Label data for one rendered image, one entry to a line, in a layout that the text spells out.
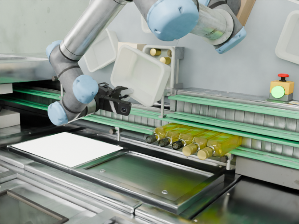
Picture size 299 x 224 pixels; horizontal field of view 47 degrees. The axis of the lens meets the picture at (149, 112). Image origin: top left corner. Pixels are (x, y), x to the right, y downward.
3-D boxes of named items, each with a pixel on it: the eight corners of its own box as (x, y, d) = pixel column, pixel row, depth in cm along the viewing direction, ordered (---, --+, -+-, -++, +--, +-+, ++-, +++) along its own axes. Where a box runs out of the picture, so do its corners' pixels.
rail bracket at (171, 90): (168, 114, 152) (151, 119, 142) (169, 76, 149) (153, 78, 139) (174, 115, 150) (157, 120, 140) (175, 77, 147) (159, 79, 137)
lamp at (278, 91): (272, 96, 130) (269, 97, 128) (273, 85, 129) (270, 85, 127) (284, 98, 127) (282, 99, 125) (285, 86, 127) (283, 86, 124)
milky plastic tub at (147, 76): (135, 42, 137) (120, 42, 130) (179, 65, 127) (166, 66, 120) (122, 81, 144) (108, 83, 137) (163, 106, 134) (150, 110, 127)
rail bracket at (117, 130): (126, 136, 170) (107, 142, 159) (126, 122, 169) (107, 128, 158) (132, 138, 168) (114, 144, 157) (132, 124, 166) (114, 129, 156)
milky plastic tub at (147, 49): (151, 90, 172) (141, 92, 165) (153, 44, 167) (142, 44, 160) (181, 94, 162) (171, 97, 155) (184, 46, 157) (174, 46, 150)
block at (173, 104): (176, 107, 157) (168, 110, 152) (177, 87, 155) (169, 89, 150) (183, 109, 155) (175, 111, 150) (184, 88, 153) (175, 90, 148)
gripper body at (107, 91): (106, 80, 129) (81, 87, 120) (123, 90, 125) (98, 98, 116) (103, 98, 132) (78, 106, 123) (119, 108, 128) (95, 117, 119)
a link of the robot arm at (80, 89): (66, 65, 101) (52, 86, 108) (84, 97, 98) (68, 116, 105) (88, 62, 106) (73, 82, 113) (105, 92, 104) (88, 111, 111)
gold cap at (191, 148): (187, 150, 121) (181, 154, 118) (189, 142, 120) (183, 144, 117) (196, 154, 119) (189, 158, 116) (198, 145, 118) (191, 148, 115)
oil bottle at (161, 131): (178, 132, 151) (149, 142, 134) (179, 119, 150) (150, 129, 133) (189, 134, 148) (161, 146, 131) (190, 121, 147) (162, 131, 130)
